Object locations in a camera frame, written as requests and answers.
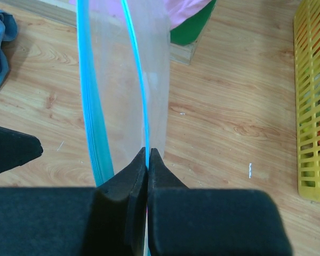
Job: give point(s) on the pink t-shirt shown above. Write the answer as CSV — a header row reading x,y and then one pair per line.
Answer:
x,y
177,11

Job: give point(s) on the yellow plastic basket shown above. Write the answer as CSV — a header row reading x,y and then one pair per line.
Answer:
x,y
306,28

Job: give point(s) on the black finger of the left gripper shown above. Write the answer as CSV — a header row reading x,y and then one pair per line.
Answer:
x,y
17,148

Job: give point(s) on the green t-shirt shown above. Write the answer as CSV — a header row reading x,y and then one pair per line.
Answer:
x,y
189,30

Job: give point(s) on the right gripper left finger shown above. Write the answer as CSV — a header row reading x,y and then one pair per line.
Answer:
x,y
106,220

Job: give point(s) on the clear zip top bag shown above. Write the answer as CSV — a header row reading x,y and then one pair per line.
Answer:
x,y
124,70

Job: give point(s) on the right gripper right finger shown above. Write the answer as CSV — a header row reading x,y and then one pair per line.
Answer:
x,y
188,221

